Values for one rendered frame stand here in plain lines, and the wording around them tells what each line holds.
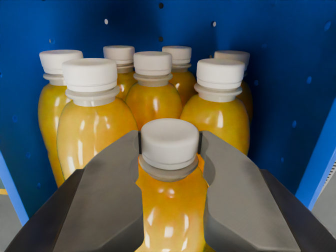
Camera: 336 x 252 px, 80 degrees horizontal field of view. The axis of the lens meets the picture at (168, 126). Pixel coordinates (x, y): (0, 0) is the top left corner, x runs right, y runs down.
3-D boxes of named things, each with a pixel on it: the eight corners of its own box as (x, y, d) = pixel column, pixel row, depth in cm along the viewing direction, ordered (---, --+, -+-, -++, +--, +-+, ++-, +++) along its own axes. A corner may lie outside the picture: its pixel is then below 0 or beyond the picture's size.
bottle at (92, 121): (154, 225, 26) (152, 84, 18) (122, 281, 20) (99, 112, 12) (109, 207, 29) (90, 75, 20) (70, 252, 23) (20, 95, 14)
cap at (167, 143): (175, 139, 17) (176, 119, 16) (208, 164, 14) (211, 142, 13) (131, 153, 15) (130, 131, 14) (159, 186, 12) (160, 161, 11)
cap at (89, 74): (128, 88, 17) (126, 67, 16) (96, 103, 14) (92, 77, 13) (91, 83, 19) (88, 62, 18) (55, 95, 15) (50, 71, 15)
